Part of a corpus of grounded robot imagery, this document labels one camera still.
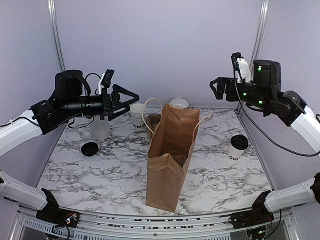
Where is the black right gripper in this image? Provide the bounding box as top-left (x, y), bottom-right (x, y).
top-left (210, 76), bottom-right (271, 112)

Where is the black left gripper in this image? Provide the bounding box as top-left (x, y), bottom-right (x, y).
top-left (63, 83), bottom-right (140, 121)

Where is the brown paper bag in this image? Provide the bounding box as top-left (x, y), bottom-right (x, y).
top-left (145, 103), bottom-right (207, 212)

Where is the white paper coffee cup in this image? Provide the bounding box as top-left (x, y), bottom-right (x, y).
top-left (227, 144), bottom-right (246, 162)

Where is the brown cardboard cup carrier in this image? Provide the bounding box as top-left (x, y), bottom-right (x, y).
top-left (172, 154), bottom-right (188, 168)

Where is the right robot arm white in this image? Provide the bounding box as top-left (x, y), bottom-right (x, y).
top-left (209, 53), bottom-right (320, 224)

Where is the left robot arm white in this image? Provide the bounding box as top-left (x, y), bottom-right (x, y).
top-left (0, 69), bottom-right (140, 157)

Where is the white ribbed canister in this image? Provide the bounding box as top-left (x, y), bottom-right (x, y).
top-left (90, 118), bottom-right (111, 141)

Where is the orange white bowl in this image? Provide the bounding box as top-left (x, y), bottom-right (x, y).
top-left (170, 98), bottom-right (190, 109)

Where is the black lid stack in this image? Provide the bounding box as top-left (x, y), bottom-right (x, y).
top-left (81, 142), bottom-right (99, 157)

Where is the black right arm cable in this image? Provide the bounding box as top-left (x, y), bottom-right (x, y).
top-left (233, 62), bottom-right (320, 158)

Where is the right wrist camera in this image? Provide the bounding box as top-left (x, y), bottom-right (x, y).
top-left (231, 52), bottom-right (251, 84)

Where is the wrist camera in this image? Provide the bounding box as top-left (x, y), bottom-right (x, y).
top-left (231, 52), bottom-right (251, 84)
top-left (96, 69), bottom-right (115, 95)

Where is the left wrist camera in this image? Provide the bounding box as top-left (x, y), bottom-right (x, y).
top-left (96, 69), bottom-right (115, 95)

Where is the aluminium frame post right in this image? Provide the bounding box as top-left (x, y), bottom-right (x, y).
top-left (249, 0), bottom-right (270, 76)

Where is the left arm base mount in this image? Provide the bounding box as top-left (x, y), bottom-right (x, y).
top-left (36, 188), bottom-right (80, 228)

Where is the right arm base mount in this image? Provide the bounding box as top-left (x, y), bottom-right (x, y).
top-left (228, 190), bottom-right (275, 230)

